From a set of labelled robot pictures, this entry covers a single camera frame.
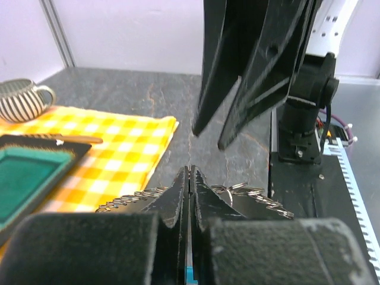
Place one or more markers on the black teal square plate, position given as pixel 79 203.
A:
pixel 30 169

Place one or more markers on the gold knife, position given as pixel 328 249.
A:
pixel 70 138

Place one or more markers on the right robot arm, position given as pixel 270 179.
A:
pixel 315 84

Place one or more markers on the orange checkered cloth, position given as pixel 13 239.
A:
pixel 123 164

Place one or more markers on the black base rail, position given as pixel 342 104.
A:
pixel 304 180

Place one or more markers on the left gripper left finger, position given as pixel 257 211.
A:
pixel 142 247

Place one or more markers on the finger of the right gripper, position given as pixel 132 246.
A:
pixel 231 28
pixel 280 32

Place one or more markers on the large keyring organiser with rings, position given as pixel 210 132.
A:
pixel 140 199

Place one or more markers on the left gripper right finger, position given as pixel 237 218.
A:
pixel 230 248

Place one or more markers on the white cable duct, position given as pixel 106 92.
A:
pixel 357 201

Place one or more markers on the striped mug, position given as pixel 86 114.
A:
pixel 22 100

